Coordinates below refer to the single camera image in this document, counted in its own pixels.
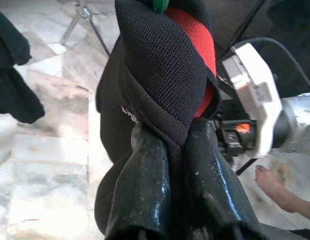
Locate silver metal clothes rack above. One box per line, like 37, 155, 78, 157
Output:
61, 0, 112, 57

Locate green plastic hanger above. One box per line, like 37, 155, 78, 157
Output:
154, 0, 170, 12

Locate dark jersey with red trim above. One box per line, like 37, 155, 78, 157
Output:
94, 0, 220, 240

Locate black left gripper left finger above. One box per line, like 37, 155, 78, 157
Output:
104, 123, 172, 240

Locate black printed T-shirt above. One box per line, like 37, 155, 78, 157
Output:
0, 6, 45, 125

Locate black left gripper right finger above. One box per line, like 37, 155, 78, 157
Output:
184, 117, 268, 240

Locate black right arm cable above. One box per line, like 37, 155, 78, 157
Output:
241, 36, 310, 91

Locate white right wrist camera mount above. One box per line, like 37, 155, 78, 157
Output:
217, 42, 283, 156

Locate person's bare foot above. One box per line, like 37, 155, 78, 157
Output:
254, 164, 310, 221

